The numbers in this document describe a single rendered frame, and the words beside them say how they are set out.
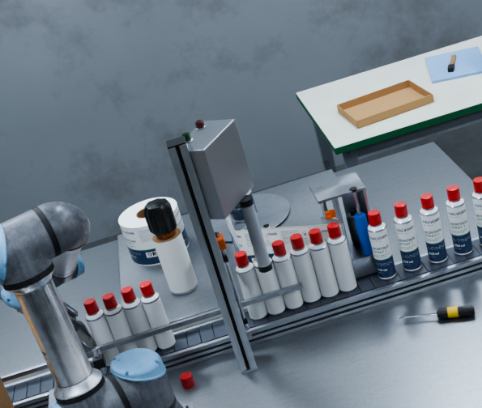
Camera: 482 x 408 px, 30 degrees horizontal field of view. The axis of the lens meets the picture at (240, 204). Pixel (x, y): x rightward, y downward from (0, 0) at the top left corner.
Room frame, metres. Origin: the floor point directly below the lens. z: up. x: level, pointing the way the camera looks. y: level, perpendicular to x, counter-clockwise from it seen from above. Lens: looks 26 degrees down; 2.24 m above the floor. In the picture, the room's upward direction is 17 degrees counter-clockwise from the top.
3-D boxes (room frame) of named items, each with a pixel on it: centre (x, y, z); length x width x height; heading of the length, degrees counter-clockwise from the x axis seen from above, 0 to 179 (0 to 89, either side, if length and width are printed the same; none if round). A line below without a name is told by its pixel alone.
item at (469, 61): (3.76, -1.09, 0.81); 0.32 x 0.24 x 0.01; 167
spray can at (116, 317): (2.11, 0.41, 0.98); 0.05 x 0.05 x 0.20
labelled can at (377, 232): (2.14, -0.34, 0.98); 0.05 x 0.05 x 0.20
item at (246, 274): (2.13, 0.04, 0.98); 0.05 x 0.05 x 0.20
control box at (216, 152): (2.04, 0.04, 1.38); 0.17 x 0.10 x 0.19; 147
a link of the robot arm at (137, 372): (1.75, 0.34, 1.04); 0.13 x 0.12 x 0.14; 114
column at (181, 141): (1.98, 0.10, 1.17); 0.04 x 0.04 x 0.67; 2
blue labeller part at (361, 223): (2.18, -0.30, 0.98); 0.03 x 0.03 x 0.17
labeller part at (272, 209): (2.73, 0.00, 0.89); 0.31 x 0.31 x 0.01
